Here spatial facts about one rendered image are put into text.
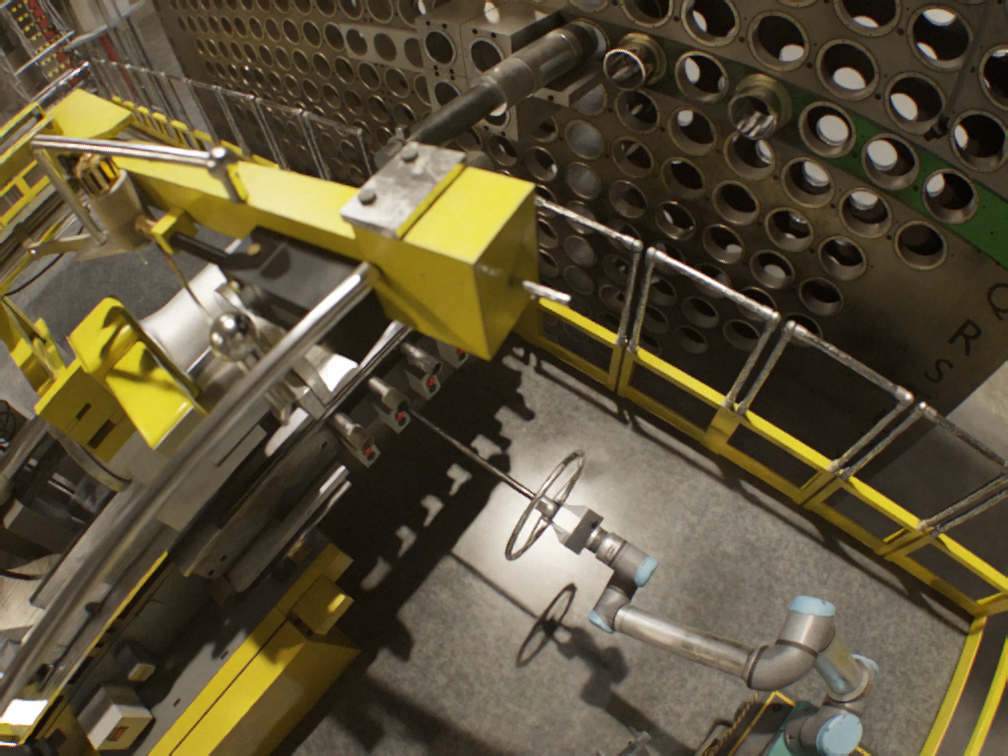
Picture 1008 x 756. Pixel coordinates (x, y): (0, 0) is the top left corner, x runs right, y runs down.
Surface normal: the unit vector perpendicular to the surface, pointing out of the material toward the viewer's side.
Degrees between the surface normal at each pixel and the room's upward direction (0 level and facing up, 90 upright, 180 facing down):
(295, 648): 0
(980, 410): 0
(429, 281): 90
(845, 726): 5
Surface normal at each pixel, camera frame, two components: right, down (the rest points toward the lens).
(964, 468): -0.07, -0.52
